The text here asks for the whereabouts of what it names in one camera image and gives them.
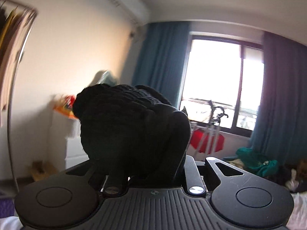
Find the black fleece hoodie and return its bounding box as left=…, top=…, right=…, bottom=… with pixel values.
left=72, top=84, right=191, bottom=188

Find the metal clothes rack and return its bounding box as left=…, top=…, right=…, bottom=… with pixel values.
left=1, top=0, right=38, bottom=192

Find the yellow fuzzy garment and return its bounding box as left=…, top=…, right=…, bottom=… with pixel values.
left=228, top=158, right=246, bottom=170

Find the green sweatshirt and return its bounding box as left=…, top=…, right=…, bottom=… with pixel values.
left=236, top=147, right=279, bottom=177

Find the brown cardboard box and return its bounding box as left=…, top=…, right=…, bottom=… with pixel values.
left=29, top=160, right=58, bottom=182

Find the orange tray with toys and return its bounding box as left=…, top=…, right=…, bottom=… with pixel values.
left=53, top=94, right=76, bottom=119

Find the white garment on chair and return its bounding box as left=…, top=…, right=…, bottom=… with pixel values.
left=285, top=169, right=302, bottom=193

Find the right teal curtain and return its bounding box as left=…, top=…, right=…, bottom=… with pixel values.
left=249, top=32, right=306, bottom=165

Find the teal curtain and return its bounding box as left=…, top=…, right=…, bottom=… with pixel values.
left=132, top=21, right=190, bottom=107
left=249, top=32, right=306, bottom=165

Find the brown paper bag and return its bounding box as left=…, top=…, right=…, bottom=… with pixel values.
left=297, top=159, right=307, bottom=181

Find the pastel tie-dye bed sheet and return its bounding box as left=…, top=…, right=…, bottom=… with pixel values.
left=1, top=192, right=307, bottom=229

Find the ornate vanity mirror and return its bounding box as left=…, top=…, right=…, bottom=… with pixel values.
left=89, top=70, right=118, bottom=86

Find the left teal curtain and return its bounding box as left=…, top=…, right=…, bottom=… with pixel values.
left=132, top=21, right=190, bottom=107

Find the white air conditioner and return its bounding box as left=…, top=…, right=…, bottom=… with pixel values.
left=109, top=0, right=150, bottom=26

